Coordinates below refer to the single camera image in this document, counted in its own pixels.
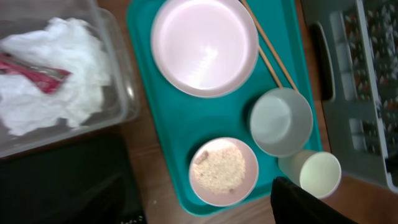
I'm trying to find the white cup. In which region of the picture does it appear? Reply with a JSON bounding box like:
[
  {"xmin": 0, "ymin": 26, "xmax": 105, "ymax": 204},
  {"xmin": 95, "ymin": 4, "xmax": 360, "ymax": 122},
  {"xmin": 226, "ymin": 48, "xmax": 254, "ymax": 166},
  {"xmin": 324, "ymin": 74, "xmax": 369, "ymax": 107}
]
[{"xmin": 278, "ymin": 149, "xmax": 342, "ymax": 199}]

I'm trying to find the large white plate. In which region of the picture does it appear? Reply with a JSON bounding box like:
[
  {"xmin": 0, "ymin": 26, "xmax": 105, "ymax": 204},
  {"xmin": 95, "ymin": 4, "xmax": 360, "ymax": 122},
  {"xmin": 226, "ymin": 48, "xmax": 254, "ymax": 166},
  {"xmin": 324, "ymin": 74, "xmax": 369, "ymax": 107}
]
[{"xmin": 150, "ymin": 0, "xmax": 259, "ymax": 98}]

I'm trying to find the rice pile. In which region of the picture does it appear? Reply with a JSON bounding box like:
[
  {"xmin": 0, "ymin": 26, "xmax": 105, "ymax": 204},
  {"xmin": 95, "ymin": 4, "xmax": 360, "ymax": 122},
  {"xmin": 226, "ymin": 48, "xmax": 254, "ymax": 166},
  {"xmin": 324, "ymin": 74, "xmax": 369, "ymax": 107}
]
[{"xmin": 193, "ymin": 146, "xmax": 246, "ymax": 194}]

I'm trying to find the grey bowl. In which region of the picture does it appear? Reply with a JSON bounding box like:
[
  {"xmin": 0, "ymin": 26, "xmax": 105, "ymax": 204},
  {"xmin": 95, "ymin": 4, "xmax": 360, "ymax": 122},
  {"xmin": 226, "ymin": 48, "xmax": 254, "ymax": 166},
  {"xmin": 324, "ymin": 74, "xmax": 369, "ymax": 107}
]
[{"xmin": 248, "ymin": 88, "xmax": 313, "ymax": 157}]

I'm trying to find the wooden chopstick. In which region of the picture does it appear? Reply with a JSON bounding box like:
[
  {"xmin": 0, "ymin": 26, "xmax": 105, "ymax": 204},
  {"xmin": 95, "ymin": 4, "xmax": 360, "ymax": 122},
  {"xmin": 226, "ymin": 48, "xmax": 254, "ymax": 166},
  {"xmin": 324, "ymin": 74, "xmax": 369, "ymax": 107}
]
[
  {"xmin": 241, "ymin": 0, "xmax": 299, "ymax": 93},
  {"xmin": 257, "ymin": 45, "xmax": 283, "ymax": 88}
]

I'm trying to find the grey dishwasher rack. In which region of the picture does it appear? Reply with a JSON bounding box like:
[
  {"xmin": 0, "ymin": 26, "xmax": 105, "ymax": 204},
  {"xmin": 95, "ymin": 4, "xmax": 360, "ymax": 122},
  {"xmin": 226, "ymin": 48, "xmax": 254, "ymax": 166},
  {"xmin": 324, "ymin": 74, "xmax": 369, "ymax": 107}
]
[{"xmin": 302, "ymin": 0, "xmax": 397, "ymax": 192}]

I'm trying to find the red snack wrapper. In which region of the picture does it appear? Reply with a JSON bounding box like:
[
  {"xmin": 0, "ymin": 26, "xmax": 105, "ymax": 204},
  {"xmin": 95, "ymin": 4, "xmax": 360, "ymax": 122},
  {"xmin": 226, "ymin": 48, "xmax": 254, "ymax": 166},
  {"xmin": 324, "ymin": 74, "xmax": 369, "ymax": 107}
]
[{"xmin": 1, "ymin": 53, "xmax": 72, "ymax": 95}]

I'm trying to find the black tray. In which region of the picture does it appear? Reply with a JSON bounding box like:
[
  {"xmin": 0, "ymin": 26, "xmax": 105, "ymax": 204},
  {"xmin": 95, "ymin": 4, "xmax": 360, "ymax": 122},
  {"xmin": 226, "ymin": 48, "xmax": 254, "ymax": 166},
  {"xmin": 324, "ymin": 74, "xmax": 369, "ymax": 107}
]
[{"xmin": 1, "ymin": 134, "xmax": 147, "ymax": 223}]

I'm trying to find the clear plastic bin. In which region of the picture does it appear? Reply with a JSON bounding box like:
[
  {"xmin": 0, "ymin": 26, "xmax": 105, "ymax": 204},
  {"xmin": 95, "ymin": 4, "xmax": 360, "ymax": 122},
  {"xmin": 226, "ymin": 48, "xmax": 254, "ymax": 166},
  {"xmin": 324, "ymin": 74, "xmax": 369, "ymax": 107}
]
[{"xmin": 0, "ymin": 0, "xmax": 141, "ymax": 159}]

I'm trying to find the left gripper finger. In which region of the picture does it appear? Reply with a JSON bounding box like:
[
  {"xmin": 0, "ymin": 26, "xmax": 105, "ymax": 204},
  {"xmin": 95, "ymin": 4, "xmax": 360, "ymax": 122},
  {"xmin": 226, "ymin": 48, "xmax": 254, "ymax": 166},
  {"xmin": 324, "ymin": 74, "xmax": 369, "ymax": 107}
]
[{"xmin": 271, "ymin": 177, "xmax": 354, "ymax": 224}]

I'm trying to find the small pink bowl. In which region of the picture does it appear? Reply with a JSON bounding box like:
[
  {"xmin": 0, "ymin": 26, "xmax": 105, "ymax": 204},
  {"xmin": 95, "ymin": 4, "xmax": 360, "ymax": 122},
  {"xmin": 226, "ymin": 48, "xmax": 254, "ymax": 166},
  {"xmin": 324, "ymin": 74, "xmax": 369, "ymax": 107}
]
[{"xmin": 188, "ymin": 137, "xmax": 259, "ymax": 207}]

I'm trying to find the white napkin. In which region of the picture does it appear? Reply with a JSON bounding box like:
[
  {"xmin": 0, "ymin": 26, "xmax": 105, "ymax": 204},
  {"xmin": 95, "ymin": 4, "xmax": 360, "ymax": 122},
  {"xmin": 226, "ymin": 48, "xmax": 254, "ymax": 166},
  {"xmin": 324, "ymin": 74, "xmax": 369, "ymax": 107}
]
[{"xmin": 1, "ymin": 17, "xmax": 111, "ymax": 136}]

